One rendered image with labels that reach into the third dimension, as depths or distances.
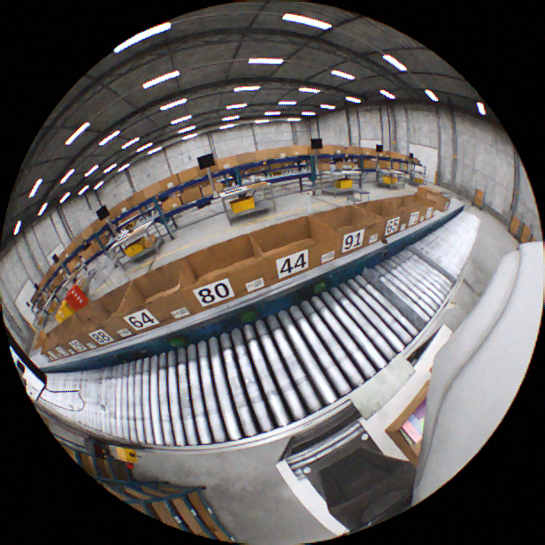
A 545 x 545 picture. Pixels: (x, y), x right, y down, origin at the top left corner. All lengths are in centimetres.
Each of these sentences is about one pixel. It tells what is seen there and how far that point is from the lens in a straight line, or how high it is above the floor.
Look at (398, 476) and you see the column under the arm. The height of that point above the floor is 108.
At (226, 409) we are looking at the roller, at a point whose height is 75.
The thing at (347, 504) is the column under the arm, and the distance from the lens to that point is 42.
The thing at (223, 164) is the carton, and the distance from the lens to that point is 507.
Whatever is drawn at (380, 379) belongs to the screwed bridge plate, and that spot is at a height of 75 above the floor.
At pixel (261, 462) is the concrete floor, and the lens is 151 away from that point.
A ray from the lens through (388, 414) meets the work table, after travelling 75.
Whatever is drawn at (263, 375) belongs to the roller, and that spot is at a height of 75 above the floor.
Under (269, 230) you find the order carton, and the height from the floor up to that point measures 102.
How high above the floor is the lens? 142
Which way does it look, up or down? 40 degrees down
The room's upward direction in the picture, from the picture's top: 12 degrees counter-clockwise
